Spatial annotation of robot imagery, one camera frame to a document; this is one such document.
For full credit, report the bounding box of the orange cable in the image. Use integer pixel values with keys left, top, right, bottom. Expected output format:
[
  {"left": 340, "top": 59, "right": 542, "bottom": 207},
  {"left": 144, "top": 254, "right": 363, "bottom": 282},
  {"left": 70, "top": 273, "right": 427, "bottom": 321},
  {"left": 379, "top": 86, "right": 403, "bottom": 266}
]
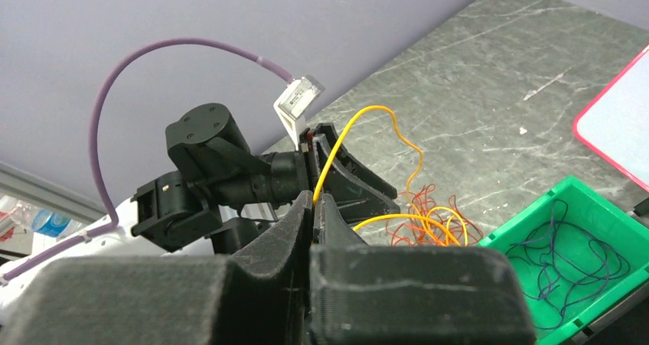
[{"left": 386, "top": 183, "right": 485, "bottom": 248}]

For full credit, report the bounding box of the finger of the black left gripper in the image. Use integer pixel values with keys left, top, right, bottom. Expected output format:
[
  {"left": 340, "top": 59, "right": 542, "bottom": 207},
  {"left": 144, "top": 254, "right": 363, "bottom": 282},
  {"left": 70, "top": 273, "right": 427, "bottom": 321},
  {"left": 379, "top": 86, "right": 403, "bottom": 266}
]
[{"left": 324, "top": 146, "right": 401, "bottom": 225}]

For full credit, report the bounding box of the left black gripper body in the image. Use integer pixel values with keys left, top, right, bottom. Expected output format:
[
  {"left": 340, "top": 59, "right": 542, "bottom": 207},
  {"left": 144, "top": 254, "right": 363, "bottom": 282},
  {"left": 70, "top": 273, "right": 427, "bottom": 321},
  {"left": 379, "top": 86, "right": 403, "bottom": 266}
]
[{"left": 300, "top": 122, "right": 345, "bottom": 196}]

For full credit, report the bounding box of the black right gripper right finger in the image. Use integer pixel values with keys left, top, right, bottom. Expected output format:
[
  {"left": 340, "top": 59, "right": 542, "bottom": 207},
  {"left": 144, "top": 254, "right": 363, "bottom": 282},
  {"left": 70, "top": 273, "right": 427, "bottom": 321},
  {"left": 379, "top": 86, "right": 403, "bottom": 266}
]
[{"left": 310, "top": 194, "right": 536, "bottom": 344}]

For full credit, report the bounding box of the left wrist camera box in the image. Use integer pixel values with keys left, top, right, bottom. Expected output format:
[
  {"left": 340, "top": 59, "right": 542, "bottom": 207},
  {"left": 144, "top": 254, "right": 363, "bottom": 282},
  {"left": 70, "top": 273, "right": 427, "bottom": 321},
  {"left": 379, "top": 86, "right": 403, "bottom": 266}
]
[{"left": 273, "top": 76, "right": 325, "bottom": 151}]

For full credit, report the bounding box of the yellow cable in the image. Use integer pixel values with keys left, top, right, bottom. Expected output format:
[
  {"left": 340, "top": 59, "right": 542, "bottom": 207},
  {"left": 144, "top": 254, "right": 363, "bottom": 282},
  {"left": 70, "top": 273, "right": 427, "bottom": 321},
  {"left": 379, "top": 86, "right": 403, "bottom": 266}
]
[{"left": 311, "top": 105, "right": 470, "bottom": 247}]

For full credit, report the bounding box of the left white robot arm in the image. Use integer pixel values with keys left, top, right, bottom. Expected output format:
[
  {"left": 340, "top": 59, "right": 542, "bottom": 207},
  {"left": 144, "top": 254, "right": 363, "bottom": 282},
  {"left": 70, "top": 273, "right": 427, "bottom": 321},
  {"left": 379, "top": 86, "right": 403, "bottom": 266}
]
[{"left": 1, "top": 103, "right": 399, "bottom": 324}]

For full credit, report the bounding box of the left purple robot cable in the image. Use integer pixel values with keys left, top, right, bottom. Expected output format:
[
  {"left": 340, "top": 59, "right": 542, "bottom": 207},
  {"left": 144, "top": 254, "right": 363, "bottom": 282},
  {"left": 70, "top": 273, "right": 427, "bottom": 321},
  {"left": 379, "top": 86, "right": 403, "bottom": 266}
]
[{"left": 0, "top": 37, "right": 295, "bottom": 287}]

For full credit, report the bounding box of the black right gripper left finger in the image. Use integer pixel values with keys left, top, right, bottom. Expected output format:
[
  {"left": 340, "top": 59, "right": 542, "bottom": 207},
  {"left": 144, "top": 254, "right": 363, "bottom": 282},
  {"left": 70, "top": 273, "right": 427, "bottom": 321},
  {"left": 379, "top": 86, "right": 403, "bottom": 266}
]
[{"left": 1, "top": 191, "right": 312, "bottom": 344}]

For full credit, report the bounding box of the green plastic bin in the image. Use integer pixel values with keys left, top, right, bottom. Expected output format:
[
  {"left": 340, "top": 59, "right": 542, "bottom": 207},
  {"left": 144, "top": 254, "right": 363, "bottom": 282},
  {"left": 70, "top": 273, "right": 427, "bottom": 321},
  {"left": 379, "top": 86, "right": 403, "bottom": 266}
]
[{"left": 479, "top": 176, "right": 648, "bottom": 344}]

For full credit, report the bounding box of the pink framed whiteboard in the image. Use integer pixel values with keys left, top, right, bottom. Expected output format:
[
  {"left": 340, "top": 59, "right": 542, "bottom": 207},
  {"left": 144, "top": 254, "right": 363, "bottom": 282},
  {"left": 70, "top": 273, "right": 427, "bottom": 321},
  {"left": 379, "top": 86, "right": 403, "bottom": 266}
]
[{"left": 572, "top": 47, "right": 648, "bottom": 190}]

